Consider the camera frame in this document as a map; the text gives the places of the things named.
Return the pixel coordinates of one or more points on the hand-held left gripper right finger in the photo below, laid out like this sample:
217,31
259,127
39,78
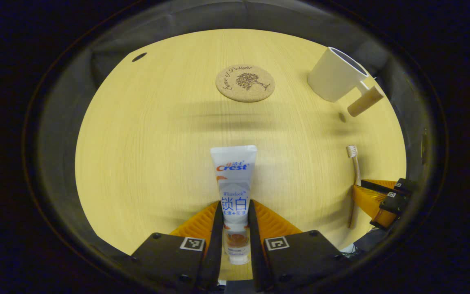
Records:
255,245

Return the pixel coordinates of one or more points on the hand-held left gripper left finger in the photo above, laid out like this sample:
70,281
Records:
216,245

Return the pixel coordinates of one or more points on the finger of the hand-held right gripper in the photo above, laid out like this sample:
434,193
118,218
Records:
375,204
404,185

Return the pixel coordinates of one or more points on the wooden toothbrush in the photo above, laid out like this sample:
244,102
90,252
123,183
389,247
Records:
356,169

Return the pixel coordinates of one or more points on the white toothpaste tube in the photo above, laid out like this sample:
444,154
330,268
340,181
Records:
233,183

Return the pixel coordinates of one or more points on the round cork coaster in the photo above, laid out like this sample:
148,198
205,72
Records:
245,83

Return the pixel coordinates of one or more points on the wooden desktop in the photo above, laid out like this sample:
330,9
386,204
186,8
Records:
157,143

